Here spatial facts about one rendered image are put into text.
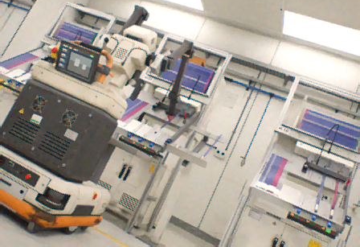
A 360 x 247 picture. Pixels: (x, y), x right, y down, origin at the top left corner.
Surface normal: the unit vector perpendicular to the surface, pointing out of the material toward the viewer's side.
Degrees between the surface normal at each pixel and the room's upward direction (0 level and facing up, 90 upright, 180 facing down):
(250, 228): 90
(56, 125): 90
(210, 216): 90
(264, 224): 90
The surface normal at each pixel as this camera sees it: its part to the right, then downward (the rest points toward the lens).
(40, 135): -0.18, -0.29
